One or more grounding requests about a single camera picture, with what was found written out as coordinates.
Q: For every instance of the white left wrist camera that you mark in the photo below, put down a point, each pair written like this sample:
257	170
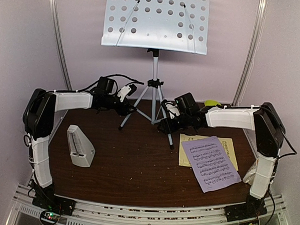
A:
126	91

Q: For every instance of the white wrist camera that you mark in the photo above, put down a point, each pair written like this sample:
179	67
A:
126	91
171	108

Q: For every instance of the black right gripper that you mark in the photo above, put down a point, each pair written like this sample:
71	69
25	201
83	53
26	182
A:
168	127

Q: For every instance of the aluminium front rail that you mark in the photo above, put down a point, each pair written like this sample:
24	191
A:
93	213

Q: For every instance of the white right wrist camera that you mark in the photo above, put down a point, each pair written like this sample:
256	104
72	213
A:
171	108

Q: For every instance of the green bowl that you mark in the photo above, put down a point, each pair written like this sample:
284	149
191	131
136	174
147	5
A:
212	103

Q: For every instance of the purple sheet music page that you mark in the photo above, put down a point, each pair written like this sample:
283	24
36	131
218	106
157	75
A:
211	166

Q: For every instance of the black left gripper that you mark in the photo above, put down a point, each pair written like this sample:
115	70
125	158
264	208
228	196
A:
122	110

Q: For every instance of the white metronome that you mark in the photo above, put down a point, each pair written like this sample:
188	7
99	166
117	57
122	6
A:
81	149

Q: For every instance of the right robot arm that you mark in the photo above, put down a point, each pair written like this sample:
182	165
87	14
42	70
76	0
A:
263	120

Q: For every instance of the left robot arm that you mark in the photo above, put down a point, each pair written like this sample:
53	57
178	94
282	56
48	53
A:
38	119

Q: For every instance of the white folding music stand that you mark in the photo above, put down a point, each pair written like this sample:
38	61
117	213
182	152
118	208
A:
173	25

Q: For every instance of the white mug orange inside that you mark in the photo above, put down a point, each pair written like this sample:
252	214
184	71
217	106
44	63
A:
250	174

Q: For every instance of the yellow sheet music page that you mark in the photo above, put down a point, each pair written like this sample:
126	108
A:
227	144

